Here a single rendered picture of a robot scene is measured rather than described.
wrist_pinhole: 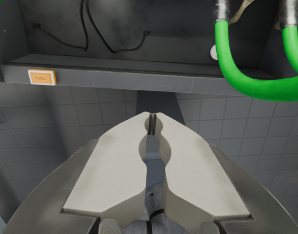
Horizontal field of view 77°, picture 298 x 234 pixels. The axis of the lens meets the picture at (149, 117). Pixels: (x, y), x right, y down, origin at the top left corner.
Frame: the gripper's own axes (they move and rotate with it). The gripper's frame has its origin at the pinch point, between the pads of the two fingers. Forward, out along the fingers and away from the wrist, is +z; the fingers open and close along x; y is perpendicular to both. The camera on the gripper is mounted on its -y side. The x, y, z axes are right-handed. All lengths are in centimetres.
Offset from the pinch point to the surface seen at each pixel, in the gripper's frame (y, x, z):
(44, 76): 6.7, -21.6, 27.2
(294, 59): -2.9, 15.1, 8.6
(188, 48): 1.2, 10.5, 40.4
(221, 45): -3.7, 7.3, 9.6
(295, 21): -6.5, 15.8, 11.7
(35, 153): 112, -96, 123
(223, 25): -5.6, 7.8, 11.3
